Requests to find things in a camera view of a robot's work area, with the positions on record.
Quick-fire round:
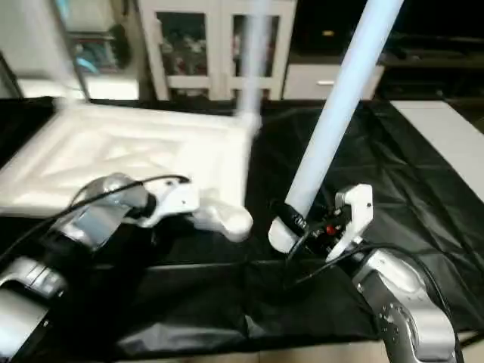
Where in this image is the white plastic table top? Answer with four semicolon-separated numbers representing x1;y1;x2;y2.
0;101;256;243

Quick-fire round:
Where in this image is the white drawer unit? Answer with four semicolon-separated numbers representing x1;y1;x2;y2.
283;64;386;101

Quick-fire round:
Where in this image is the black box yellow label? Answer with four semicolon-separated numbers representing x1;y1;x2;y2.
295;0;365;55

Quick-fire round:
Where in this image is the white glass-door cabinet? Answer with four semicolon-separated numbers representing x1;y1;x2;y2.
136;0;297;103

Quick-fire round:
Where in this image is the white plastic table leg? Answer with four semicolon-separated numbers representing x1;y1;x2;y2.
268;0;406;255
234;0;275;135
26;0;88;108

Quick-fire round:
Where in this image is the teal storage box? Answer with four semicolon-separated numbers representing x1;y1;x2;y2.
76;26;131;73

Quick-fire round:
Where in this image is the black work mat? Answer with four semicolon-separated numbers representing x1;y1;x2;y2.
0;97;484;360

